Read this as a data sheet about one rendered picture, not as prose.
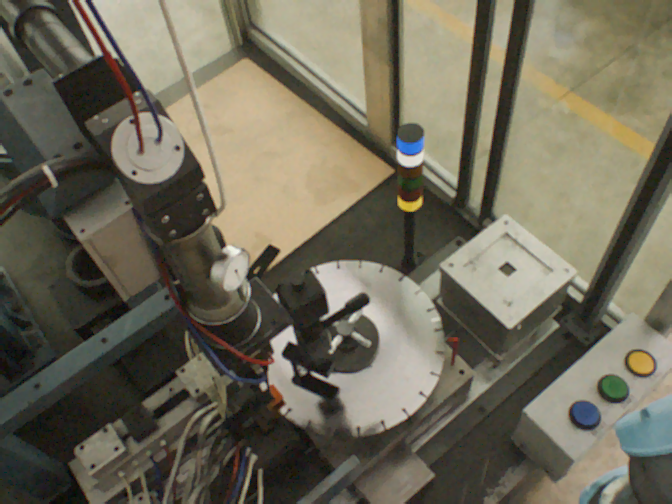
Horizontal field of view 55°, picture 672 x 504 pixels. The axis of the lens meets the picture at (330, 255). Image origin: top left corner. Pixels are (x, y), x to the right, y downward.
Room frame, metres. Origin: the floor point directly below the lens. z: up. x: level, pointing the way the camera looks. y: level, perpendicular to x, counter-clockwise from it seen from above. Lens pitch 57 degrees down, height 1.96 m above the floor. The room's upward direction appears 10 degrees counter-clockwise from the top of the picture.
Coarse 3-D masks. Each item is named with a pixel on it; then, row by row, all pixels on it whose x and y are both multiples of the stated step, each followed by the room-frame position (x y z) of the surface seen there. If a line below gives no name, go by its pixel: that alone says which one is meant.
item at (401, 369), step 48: (336, 288) 0.59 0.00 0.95; (384, 288) 0.58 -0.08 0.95; (288, 336) 0.52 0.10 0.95; (384, 336) 0.48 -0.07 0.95; (432, 336) 0.47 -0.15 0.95; (288, 384) 0.43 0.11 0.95; (336, 384) 0.41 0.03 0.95; (384, 384) 0.40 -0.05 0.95; (432, 384) 0.39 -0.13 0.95; (336, 432) 0.33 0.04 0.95
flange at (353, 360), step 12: (360, 324) 0.51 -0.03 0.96; (372, 324) 0.51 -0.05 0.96; (372, 336) 0.48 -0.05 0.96; (336, 348) 0.47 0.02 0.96; (348, 348) 0.46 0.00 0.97; (360, 348) 0.47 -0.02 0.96; (372, 348) 0.46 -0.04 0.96; (336, 360) 0.45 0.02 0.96; (348, 360) 0.45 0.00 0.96; (360, 360) 0.44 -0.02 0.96
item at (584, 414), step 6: (582, 402) 0.33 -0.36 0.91; (576, 408) 0.32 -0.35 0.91; (582, 408) 0.32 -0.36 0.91; (588, 408) 0.32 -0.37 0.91; (594, 408) 0.31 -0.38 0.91; (576, 414) 0.31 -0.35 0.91; (582, 414) 0.31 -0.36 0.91; (588, 414) 0.31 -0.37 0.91; (594, 414) 0.31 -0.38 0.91; (576, 420) 0.30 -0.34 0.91; (582, 420) 0.30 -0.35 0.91; (588, 420) 0.30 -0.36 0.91; (594, 420) 0.30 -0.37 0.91; (582, 426) 0.29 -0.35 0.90; (588, 426) 0.29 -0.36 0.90
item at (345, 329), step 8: (360, 312) 0.51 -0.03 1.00; (352, 320) 0.50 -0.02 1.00; (336, 328) 0.49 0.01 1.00; (344, 328) 0.49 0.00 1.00; (352, 328) 0.48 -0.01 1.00; (336, 336) 0.48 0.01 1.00; (344, 336) 0.47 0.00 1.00; (352, 336) 0.47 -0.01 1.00; (360, 336) 0.47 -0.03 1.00; (336, 344) 0.46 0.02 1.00; (368, 344) 0.45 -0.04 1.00; (328, 352) 0.45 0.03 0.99
